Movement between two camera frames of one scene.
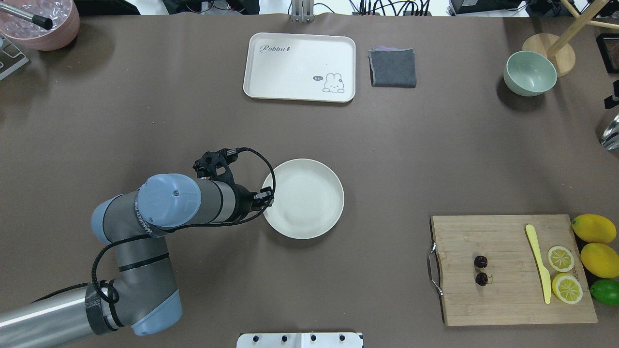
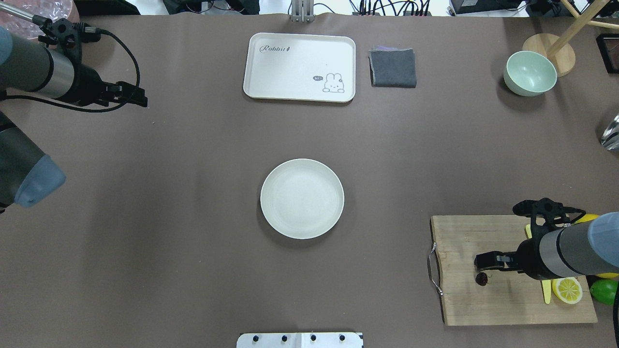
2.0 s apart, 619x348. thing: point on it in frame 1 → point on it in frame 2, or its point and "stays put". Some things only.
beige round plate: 309,198 stays put
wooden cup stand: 562,50 stays put
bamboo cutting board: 501,269 stays put
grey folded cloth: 392,67 stays put
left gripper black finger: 263,198 → 123,92
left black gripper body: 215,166 → 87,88
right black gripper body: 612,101 → 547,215
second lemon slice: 567,288 stays put
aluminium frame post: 302,11 stays put
